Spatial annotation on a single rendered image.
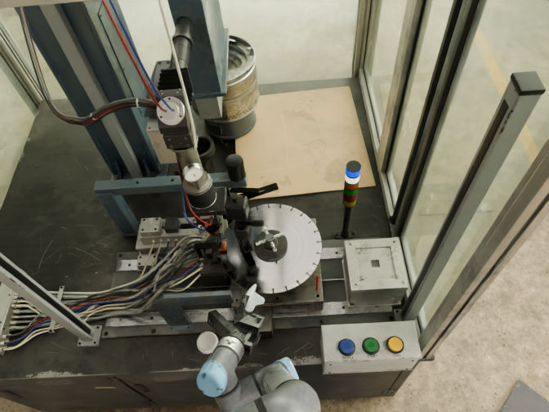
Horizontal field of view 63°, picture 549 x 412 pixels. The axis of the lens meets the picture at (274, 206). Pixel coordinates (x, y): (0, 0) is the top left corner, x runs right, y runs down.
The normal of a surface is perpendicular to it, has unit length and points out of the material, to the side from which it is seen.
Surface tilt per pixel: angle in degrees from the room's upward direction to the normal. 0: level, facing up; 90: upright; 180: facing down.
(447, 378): 0
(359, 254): 0
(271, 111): 0
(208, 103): 90
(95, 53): 90
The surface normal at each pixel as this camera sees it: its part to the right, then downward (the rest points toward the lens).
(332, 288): -0.07, -0.56
